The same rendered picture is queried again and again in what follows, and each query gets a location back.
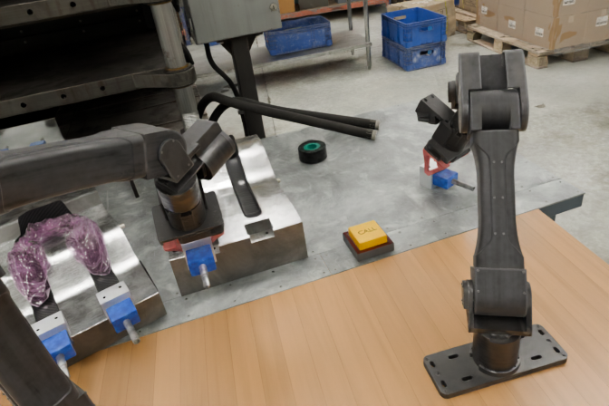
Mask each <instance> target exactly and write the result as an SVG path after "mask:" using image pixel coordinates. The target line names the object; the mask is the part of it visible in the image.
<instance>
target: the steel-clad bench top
mask: <svg viewBox="0 0 609 406"><path fill-rule="evenodd" d="M420 100H421V99H419V100H416V101H409V102H405V103H402V104H398V105H394V106H391V107H387V108H383V109H379V110H376V111H369V112H366V113H362V114H358V115H354V116H351V117H357V118H365V119H371V120H377V121H380V127H379V129H378V130H374V131H377V134H376V138H375V140H368V139H364V138H360V137H356V136H352V135H348V134H343V133H340V132H336V131H331V130H324V129H320V128H316V127H312V126H311V127H307V128H303V129H300V130H293V131H289V132H286V133H282V134H278V135H275V136H271V137H267V138H263V139H260V140H261V141H262V144H263V146H264V148H265V151H266V155H267V157H268V159H269V162H270V165H271V167H272V170H273V172H274V174H275V177H276V178H277V179H280V181H281V182H280V183H279V185H280V186H281V188H282V190H283V191H284V193H285V194H286V196H287V197H288V199H289V200H290V201H291V203H292V205H293V206H294V208H295V210H296V212H297V214H298V216H299V217H300V218H301V220H302V221H303V227H304V237H305V243H306V249H307V255H308V257H307V258H304V259H301V260H298V261H294V262H292V263H289V264H286V265H282V266H278V267H275V268H272V269H268V270H266V271H263V272H260V273H257V274H253V275H249V276H246V277H242V278H239V279H237V280H234V281H231V282H227V283H224V284H222V285H217V286H213V287H210V288H209V289H205V290H201V291H198V292H196V293H193V294H190V295H184V296H181V294H180V291H179V287H178V284H177V281H176V278H175V276H174V273H173V270H172V268H171V265H170V262H169V251H165V250H164V249H163V246H162V245H160V243H159V241H158V238H157V234H156V229H155V225H154V220H153V216H152V212H151V209H152V207H154V206H157V205H159V204H160V203H159V199H158V195H157V191H156V187H155V184H154V179H149V180H146V179H142V178H140V179H134V180H133V182H134V184H135V187H136V189H137V191H138V193H139V196H140V197H139V198H136V197H135V195H134V192H133V189H132V187H131V183H130V181H122V182H112V183H107V184H103V185H100V186H96V187H95V188H96V190H97V192H98V194H99V197H100V199H101V203H102V204H103V206H104V207H105V209H106V210H107V211H108V213H109V214H110V215H111V216H112V217H113V218H114V219H115V220H116V222H117V223H118V224H119V225H120V224H122V223H124V225H125V228H123V229H122V232H123V233H124V235H125V237H126V238H127V240H128V242H129V244H130V246H131V248H132V250H133V252H134V254H135V256H136V257H137V258H138V260H139V262H140V261H141V263H142V264H143V265H144V266H145V268H146V269H147V271H148V273H149V275H150V277H151V279H152V281H153V282H154V284H155V286H156V287H157V288H158V290H159V294H160V297H161V300H162V302H163V304H164V307H165V310H166V312H167V314H166V315H164V316H162V317H161V318H159V319H157V320H155V321H154V322H152V323H150V324H147V325H145V326H143V327H142V328H140V329H139V330H137V331H136V332H137V334H138V336H139V337H142V336H145V335H148V334H153V333H156V332H159V331H162V330H165V329H168V328H170V327H173V326H176V325H179V324H184V323H187V322H190V321H193V320H196V319H199V318H201V317H204V316H207V315H210V314H214V313H218V312H221V311H224V310H227V309H229V308H232V307H235V306H238V305H242V304H246V303H249V302H252V301H255V300H257V299H260V298H263V297H266V296H269V295H273V294H277V293H280V292H283V291H285V290H288V289H291V288H294V287H297V286H300V285H305V284H308V283H311V282H313V281H316V280H319V279H322V278H325V277H327V276H332V275H336V274H339V273H342V272H344V271H347V270H350V269H353V268H356V267H358V266H363V265H367V264H370V263H372V262H375V261H378V260H381V259H384V258H386V257H389V256H395V255H398V254H400V253H403V252H406V251H409V250H412V249H414V248H417V247H422V246H426V245H428V244H431V243H434V242H437V241H440V240H442V239H445V238H448V237H454V236H456V235H459V234H462V233H465V232H468V231H470V230H473V229H476V228H478V189H477V172H476V166H475V161H474V157H473V154H472V150H471V149H470V152H469V154H467V155H466V156H464V157H462V158H460V159H458V160H456V161H455V162H453V163H450V166H449V167H447V169H450V170H453V171H456V172H458V180H459V181H462V182H465V183H467V184H470V185H472V186H475V190H474V191H471V190H469V189H466V188H462V187H460V186H457V185H453V186H452V187H450V188H448V189H444V188H441V187H438V186H437V187H436V188H434V189H429V188H425V187H423V186H421V185H420V165H421V164H423V163H424V158H423V151H422V150H423V148H424V147H425V145H426V144H427V142H428V140H430V139H432V137H431V136H432V135H433V133H434V131H435V130H436V129H437V127H438V126H439V123H438V124H437V125H434V124H428V123H427V122H421V121H418V117H417V112H415V110H416V108H417V106H418V104H419V102H420ZM309 140H320V141H322V142H324V143H325V144H326V151H327V158H326V159H325V160H323V161H321V162H319V163H315V164H306V163H303V162H302V161H300V159H299V154H298V146H299V145H300V144H302V143H304V142H306V141H309ZM584 194H585V192H583V191H582V190H581V189H579V188H577V187H575V186H573V185H571V184H570V183H568V182H566V181H564V180H563V179H561V178H559V177H558V176H556V175H554V174H552V173H551V172H549V171H547V170H546V169H543V168H541V167H540V166H538V165H537V164H535V163H534V162H532V161H530V160H528V159H526V158H524V157H522V156H521V155H519V154H516V160H515V197H516V216H518V215H521V214H524V213H527V212H529V211H532V210H535V209H540V208H544V207H547V206H550V205H553V204H556V203H559V202H562V201H565V200H568V199H570V198H575V197H578V196H581V195H584ZM372 220H375V222H377V223H378V225H379V226H380V227H381V228H382V230H383V231H384V232H385V233H386V234H387V235H388V237H389V238H390V239H391V240H392V242H393V243H394V250H393V251H391V252H388V253H385V254H382V255H379V256H375V257H372V258H368V259H365V260H363V261H360V262H358V261H357V259H356V258H355V257H354V255H353V253H352V252H351V250H350V249H349V247H348V246H347V245H346V244H345V243H344V241H343V232H346V231H348V227H353V226H356V225H360V224H362V223H365V222H369V221H372ZM328 269H329V270H328Z"/></svg>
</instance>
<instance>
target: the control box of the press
mask: <svg viewBox="0 0 609 406"><path fill-rule="evenodd" d="M183 4H184V7H185V11H186V15H187V19H188V26H189V30H190V33H191V37H192V38H193V40H194V42H195V44H196V45H199V44H204V45H205V51H206V56H207V58H208V62H209V64H210V65H211V67H212V68H213V69H214V70H215V71H216V72H217V73H218V74H219V75H220V76H221V77H222V78H223V79H224V80H225V81H226V82H227V83H228V85H229V86H230V88H231V89H232V91H233V93H234V95H235V97H245V98H248V99H252V100H255V101H258V102H259V99H258V95H257V89H256V81H255V75H254V71H253V65H252V61H251V56H250V49H251V47H252V44H253V42H254V41H255V38H256V36H260V34H263V32H266V31H270V30H275V29H279V28H282V22H281V15H280V9H279V3H278V0H183ZM212 42H217V44H218V43H219V44H221V45H222V46H223V47H224V48H225V49H226V50H227V51H228V52H229V53H230V54H231V55H232V60H233V64H234V69H235V74H236V78H237V86H238V90H237V87H236V85H235V84H234V83H233V82H232V80H231V79H230V78H229V77H228V76H227V75H226V74H225V73H224V72H223V71H222V70H221V69H220V68H219V67H218V66H217V65H216V64H215V62H214V60H213V58H212V55H211V51H210V46H209V43H212ZM238 91H239V93H238ZM237 113H238V115H240V116H241V120H242V123H243V128H244V133H245V137H247V136H251V135H255V134H256V135H257V136H258V137H259V139H263V138H265V137H266V135H265V129H264V124H263V120H262V115H260V114H255V113H252V112H248V111H241V110H237Z"/></svg>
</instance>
